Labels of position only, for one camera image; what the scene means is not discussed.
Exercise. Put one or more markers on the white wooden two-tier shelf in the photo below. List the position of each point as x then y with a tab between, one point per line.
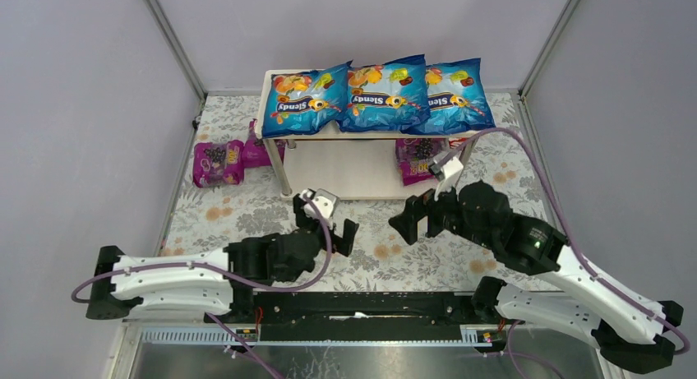
353	165

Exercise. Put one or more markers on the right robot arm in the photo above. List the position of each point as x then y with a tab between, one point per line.
628	329

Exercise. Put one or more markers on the floral patterned table mat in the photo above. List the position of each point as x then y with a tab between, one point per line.
208	218

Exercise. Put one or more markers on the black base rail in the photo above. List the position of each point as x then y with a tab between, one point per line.
282	308

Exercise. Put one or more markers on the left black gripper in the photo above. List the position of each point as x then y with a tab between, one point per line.
325	230

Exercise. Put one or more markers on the blue Slendy bag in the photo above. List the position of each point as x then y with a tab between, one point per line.
456	99
302	103
391	96

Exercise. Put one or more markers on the red white packet behind shelf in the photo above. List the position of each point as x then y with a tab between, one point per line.
457	144

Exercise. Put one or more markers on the purple candy bag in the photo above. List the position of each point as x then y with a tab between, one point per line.
218	163
413	156
254	153

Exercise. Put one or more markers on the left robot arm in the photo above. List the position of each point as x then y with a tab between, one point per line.
222	281

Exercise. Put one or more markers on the slotted cable duct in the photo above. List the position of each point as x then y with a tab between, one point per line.
217	336

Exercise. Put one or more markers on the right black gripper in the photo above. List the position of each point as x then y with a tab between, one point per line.
427	215

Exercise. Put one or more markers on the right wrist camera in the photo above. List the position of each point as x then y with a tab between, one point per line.
447	170

